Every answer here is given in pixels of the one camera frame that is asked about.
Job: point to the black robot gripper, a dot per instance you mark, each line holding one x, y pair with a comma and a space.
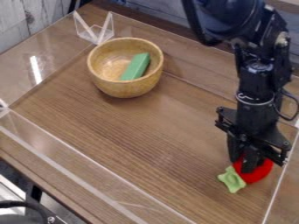
252, 134

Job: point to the red plush strawberry toy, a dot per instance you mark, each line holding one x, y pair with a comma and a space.
236, 180

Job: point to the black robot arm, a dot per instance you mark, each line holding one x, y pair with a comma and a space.
252, 27

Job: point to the green rectangular block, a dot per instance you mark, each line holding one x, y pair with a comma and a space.
136, 67

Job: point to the light wooden bowl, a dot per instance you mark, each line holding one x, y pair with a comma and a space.
108, 60

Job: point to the clear acrylic tray wall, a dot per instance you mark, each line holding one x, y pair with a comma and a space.
132, 161

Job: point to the clear acrylic corner bracket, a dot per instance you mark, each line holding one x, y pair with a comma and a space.
93, 33

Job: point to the black table frame bracket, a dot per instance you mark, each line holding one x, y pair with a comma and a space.
37, 212

